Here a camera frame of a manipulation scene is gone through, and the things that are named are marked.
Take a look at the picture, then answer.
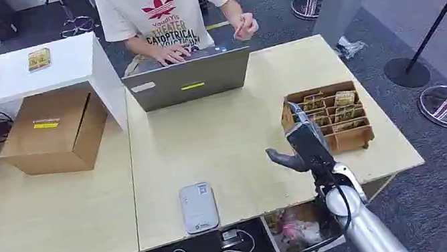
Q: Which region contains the person's left hand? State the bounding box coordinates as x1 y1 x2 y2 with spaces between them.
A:
230 11 262 43

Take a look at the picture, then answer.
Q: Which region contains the person's right hand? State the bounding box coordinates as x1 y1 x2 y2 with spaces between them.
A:
152 41 193 68

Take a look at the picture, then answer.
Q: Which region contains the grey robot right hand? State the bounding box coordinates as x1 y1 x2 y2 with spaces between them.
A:
258 96 339 182

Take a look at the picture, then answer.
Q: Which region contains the gold printed card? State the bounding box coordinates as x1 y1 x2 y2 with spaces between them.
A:
312 111 333 128
333 118 368 134
301 92 328 112
331 89 358 108
332 104 358 123

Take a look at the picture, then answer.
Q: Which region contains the grey laptop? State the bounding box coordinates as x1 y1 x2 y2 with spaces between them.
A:
118 40 258 116

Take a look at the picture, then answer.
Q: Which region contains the wooden card box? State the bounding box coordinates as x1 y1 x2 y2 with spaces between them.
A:
276 78 377 162

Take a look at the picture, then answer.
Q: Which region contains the person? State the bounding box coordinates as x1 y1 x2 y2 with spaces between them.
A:
94 0 264 80

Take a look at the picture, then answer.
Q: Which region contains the open floor box with items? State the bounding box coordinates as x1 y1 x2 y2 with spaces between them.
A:
258 195 349 252

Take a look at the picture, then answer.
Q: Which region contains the white desk riser shelf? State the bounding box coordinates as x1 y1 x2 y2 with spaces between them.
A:
0 27 132 152

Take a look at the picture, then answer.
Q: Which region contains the crumpled clear plastic wrapper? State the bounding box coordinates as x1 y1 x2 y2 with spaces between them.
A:
332 33 369 63

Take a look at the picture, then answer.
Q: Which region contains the white card reader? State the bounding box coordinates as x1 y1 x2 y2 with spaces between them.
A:
177 180 221 237

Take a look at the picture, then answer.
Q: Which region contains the gold card in sleeve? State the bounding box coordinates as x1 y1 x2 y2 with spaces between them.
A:
25 47 54 74

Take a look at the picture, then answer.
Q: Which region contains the brown cardboard box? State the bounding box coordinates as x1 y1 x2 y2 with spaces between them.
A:
0 83 117 185

